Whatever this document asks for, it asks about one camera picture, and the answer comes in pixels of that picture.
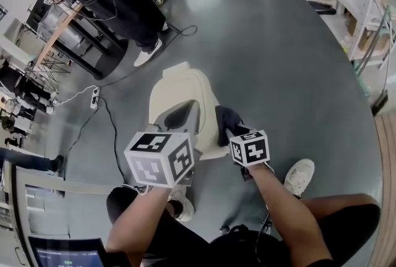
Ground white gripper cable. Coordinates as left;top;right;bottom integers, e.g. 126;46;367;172
122;184;154;197

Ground black flat pouch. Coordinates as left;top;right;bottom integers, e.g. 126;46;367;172
309;0;338;16

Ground person's right white shoe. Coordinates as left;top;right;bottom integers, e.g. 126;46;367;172
282;158;316;199

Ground person's left black sock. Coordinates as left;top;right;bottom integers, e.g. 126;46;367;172
168;199;184;219

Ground person's black shorts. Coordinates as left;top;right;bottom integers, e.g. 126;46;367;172
106;187;382;267

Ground black wire-frame stand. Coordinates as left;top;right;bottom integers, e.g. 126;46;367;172
26;52;72;97

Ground white power cable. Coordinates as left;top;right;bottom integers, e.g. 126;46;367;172
52;84;97;106

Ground brown cardboard carton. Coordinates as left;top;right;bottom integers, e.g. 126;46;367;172
347;12;391;52

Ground black floor cable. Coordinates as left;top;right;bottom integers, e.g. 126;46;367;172
60;95;128;185

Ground black cable with adapter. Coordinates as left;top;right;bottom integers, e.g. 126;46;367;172
98;23;199;89

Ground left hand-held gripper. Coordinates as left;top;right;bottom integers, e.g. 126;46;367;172
124;100;204;189

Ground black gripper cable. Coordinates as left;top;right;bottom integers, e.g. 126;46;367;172
254;213;273;264

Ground black tablet holder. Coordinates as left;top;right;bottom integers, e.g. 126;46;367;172
105;252;131;267

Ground dark purple cloth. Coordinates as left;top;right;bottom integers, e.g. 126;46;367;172
214;104;246;148

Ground person's left white shoe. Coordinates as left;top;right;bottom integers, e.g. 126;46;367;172
166;184;196;223

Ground person's black shirt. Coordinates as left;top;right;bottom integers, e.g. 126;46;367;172
210;224;289;267

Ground black-headed broom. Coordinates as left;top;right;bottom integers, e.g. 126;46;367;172
370;6;396;117

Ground white power strip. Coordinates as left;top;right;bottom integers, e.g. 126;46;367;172
89;87;101;110

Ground round wooden table black legs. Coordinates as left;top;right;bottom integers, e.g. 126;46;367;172
32;0;129;82

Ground person's left forearm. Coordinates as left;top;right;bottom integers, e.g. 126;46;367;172
105;184;174;267

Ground person's right leg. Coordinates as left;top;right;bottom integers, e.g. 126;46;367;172
301;193;380;221

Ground person's right forearm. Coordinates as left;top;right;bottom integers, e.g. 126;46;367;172
247;163;334;267

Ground beige plastic trash bin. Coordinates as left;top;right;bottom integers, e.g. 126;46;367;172
148;61;231;161

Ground white metal shelving rack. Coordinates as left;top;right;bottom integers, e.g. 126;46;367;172
265;0;396;75

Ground foil-wrapped machine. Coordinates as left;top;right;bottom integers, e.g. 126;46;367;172
37;4;91;55

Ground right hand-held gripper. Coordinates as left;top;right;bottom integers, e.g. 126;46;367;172
227;123;275;182

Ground black tablet screen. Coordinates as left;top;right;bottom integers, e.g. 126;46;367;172
27;236;108;267

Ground black rolling stool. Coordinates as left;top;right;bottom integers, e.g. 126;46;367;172
219;219;273;236

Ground wooden slat platform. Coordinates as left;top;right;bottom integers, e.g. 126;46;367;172
369;114;396;267

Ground person's white shoe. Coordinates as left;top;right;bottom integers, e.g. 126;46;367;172
166;184;196;223
282;158;316;199

